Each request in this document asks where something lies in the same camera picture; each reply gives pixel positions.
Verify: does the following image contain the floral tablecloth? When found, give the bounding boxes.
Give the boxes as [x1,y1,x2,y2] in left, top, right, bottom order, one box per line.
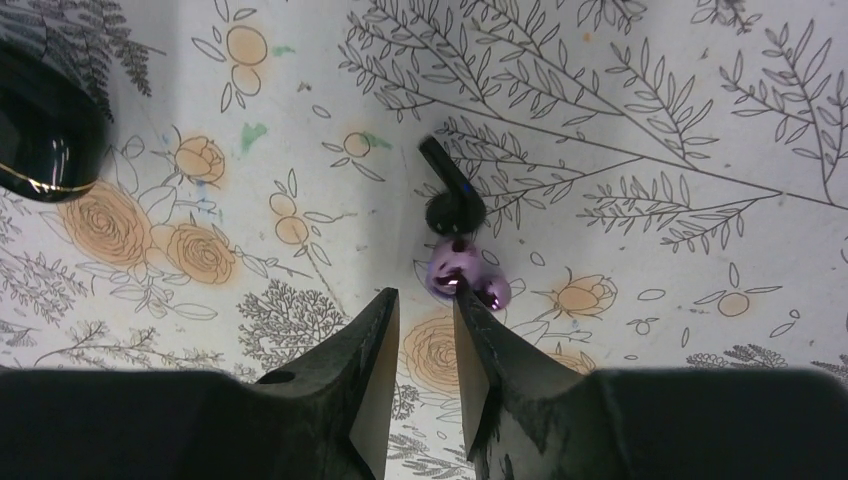
[1,1,847,479]

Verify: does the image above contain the black earbud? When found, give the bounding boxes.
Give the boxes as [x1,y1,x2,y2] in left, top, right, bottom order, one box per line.
[419,136,486,236]

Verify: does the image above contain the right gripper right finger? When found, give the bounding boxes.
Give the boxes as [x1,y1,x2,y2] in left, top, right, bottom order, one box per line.
[453,281,584,479]

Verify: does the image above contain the black earbud charging case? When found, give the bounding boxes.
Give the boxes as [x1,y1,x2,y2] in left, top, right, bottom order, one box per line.
[1,41,109,203]

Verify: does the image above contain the purple earbud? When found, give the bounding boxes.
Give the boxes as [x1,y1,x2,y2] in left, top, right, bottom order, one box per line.
[425,236,512,311]

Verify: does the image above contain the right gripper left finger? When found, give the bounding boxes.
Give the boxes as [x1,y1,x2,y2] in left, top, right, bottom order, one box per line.
[256,287,400,479]

